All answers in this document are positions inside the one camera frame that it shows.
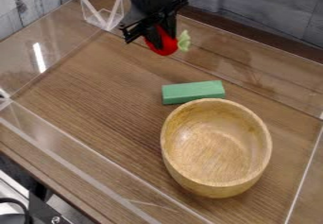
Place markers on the green rectangular block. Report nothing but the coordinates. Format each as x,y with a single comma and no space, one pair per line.
184,92

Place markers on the red felt strawberry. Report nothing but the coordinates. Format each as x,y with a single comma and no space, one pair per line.
169,44

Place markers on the wooden bowl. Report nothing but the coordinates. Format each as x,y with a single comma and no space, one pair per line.
216,147

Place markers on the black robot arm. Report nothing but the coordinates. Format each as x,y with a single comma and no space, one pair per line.
151,19

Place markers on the clear acrylic enclosure wall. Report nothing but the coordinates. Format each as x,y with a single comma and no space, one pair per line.
81,115

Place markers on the clear acrylic corner bracket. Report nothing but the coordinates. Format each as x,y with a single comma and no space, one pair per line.
105,19

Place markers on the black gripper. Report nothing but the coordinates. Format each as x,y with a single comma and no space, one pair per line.
145,16

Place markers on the black metal mount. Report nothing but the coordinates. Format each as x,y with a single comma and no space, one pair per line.
42,214

